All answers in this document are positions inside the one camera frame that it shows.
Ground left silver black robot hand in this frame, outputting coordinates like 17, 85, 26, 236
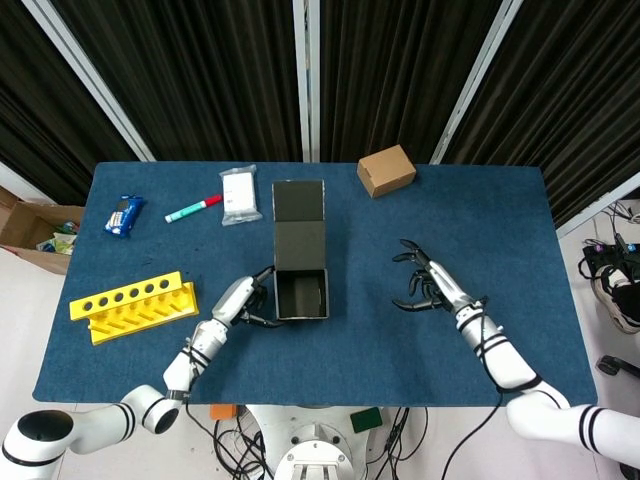
212, 266, 286, 329

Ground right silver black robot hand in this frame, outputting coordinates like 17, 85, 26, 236
391, 239, 489, 319

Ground black paper box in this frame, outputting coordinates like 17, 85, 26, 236
271, 179, 330, 321

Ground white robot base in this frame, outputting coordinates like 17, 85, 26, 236
247, 404, 386, 480

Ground brown cardboard box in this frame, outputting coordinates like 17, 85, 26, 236
356, 144, 417, 199

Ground cardboard carton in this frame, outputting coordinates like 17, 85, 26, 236
0, 187, 86, 275

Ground blue table mat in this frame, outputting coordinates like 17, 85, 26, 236
32, 160, 599, 407

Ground green red marker pen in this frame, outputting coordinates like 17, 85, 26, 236
164, 194, 223, 224

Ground white plastic packet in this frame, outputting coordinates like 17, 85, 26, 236
219, 165, 264, 228

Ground yellow test tube rack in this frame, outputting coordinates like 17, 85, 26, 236
69, 271, 200, 346

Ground blue cookie packet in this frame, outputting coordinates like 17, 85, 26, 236
103, 194, 146, 239

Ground dark green block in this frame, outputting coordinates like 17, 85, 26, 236
349, 407, 384, 434

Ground black white sneaker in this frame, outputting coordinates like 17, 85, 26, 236
592, 264, 640, 334

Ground black caster foot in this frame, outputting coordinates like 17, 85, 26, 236
597, 354, 640, 377

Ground black pleated curtain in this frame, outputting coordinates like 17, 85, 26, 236
49, 0, 304, 162
442, 0, 640, 229
318, 0, 501, 164
0, 0, 139, 207

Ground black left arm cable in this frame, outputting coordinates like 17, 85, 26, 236
182, 344, 239, 451

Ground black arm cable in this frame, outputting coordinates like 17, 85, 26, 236
439, 294, 507, 480
182, 344, 239, 451

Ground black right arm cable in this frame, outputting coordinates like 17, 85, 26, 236
439, 294, 507, 480

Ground tangled black floor cables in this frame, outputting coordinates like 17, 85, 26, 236
212, 405, 431, 480

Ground black electronics with cables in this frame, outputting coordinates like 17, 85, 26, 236
582, 199, 640, 274

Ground white aluminium frame post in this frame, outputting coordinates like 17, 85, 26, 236
555, 172, 640, 239
429, 0, 525, 165
292, 0, 321, 162
22, 0, 157, 162
0, 160, 47, 204

